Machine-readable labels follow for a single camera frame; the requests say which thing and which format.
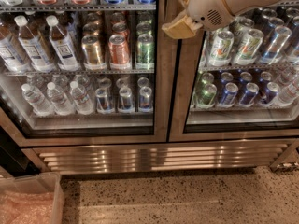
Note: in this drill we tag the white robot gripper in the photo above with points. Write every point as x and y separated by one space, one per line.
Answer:
207 6

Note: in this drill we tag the glass fridge door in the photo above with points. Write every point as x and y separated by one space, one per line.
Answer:
192 123
102 18

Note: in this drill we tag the water bottle right fridge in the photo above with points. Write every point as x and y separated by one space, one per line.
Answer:
288 94

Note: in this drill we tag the steel fridge bottom grille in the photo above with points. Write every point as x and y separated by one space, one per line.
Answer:
111 159

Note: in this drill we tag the white 7up can left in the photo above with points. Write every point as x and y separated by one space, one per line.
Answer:
219 54

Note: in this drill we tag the white 7up can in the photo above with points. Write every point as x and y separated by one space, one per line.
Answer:
219 54
248 47

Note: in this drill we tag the green soda can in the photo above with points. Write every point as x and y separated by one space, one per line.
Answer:
145 48

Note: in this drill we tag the orange soda can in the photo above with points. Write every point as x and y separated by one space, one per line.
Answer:
119 53

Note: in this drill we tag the white 7up can right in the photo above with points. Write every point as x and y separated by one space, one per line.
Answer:
248 47

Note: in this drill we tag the green can lower shelf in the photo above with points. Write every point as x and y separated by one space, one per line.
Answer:
206 97

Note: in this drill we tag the blue can lower left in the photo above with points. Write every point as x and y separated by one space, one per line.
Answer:
228 94

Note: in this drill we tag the silver blue can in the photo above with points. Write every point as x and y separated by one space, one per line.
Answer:
271 51

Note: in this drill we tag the gold soda can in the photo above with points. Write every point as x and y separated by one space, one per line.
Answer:
94 57

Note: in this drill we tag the slim energy can right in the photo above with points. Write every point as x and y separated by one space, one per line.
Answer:
145 99

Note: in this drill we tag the slim energy can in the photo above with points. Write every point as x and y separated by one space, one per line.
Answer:
145 99
104 101
126 100

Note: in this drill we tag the blue can lower right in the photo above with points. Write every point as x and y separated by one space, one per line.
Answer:
248 94

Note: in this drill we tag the slim energy can middle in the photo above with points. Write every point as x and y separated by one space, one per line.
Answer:
126 100

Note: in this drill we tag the blue can far right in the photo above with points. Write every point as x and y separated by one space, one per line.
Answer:
268 93

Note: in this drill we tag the slim energy can left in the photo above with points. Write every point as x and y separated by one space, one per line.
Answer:
104 101

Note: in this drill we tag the brown tea bottle right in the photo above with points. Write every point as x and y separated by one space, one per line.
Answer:
63 45

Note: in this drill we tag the brown tea bottle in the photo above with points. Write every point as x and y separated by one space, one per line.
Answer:
35 45
63 45
12 52

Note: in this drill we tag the water bottle right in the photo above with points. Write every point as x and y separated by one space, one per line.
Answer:
83 102

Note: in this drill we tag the water bottle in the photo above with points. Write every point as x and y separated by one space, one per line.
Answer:
83 102
63 106
37 100

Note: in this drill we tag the brown tea bottle middle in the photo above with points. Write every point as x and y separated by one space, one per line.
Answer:
35 45

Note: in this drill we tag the water bottle middle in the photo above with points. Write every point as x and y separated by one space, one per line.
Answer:
63 106

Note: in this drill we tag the water bottle left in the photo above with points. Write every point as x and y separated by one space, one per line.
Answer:
37 100

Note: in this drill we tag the brown tea bottle left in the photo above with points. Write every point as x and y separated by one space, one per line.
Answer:
12 52

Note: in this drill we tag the clear plastic storage bin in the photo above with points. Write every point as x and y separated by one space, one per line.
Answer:
32 199

